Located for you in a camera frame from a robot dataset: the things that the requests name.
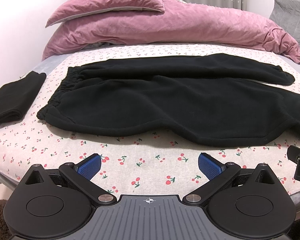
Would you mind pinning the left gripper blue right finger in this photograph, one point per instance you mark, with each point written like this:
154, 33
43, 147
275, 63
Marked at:
210, 166

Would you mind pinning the grey quilted headboard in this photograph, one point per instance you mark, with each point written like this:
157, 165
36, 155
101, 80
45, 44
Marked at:
286, 14

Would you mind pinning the folded black garment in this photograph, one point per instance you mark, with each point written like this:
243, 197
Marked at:
17, 97

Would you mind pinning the black fleece pants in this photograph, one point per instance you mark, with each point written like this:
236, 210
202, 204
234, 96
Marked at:
217, 100

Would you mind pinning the pink velvet duvet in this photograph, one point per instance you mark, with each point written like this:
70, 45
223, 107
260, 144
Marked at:
179, 23

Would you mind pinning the pink velvet pillow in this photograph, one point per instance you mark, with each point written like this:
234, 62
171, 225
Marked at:
73, 9

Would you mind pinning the cherry print bed sheet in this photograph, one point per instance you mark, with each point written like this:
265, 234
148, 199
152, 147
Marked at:
157, 162

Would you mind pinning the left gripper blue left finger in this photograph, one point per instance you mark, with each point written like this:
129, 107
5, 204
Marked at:
89, 167

